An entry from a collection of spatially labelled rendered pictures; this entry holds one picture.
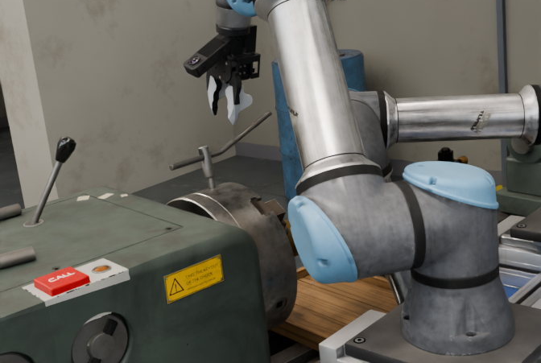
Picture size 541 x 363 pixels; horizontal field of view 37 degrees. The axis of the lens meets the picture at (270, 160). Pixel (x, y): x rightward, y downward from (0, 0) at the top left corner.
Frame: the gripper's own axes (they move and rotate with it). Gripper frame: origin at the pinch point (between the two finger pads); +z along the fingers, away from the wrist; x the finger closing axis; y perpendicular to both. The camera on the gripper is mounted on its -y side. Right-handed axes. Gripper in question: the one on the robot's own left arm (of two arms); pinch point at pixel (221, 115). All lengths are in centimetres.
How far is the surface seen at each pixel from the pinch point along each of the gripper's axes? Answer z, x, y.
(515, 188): 37, -20, 95
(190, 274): 3, -42, -39
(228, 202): 6.6, -22.4, -15.4
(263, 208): 8.3, -25.9, -9.4
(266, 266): 14.9, -34.4, -15.4
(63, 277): -2, -38, -58
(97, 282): -1, -41, -54
